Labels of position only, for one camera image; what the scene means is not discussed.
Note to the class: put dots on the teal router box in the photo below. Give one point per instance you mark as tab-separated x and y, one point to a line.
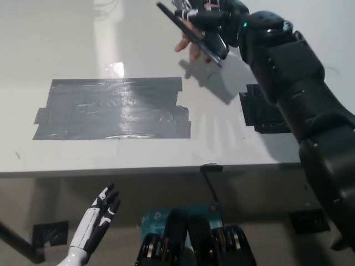
155	220

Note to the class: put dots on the black metal pole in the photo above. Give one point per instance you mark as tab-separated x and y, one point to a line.
19	243

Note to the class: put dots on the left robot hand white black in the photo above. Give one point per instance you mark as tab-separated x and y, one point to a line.
97	221

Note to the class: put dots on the grey duct tape patch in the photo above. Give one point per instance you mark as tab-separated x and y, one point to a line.
111	110

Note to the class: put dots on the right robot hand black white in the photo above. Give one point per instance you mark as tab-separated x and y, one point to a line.
213	16

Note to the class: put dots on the person's bare hand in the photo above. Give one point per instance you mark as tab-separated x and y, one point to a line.
183	44

